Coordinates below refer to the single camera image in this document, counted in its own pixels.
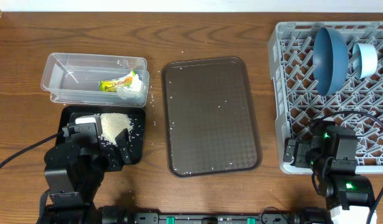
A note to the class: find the grey dishwasher rack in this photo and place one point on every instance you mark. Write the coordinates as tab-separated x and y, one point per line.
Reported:
358	105

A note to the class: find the yellow green snack wrapper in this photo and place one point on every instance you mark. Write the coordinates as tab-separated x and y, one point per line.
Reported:
113	85

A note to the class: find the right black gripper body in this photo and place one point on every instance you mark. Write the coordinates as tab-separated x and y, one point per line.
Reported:
303	148

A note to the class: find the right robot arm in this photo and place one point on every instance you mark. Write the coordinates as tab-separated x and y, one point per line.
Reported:
330	154

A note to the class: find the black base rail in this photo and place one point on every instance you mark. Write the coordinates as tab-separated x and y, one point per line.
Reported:
210	218

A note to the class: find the white tissue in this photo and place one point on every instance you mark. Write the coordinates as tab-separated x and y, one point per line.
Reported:
130	88

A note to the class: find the light blue bowl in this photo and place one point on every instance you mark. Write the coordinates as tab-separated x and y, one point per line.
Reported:
365	65

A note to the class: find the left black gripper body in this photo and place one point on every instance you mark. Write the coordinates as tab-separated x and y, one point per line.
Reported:
111	163

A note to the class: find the brown serving tray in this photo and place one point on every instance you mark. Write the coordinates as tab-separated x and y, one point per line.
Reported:
210	122

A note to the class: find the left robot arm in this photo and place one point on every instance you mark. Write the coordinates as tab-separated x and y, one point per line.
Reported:
74	172

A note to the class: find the black rectangular tray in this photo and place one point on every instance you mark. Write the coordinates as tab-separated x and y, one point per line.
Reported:
136	115

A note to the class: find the clear plastic waste bin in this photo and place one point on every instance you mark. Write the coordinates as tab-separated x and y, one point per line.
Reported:
74	78

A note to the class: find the dark blue plate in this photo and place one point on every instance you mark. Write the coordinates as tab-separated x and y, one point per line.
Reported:
330	58

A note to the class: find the pile of white rice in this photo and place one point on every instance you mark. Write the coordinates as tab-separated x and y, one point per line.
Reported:
113	124

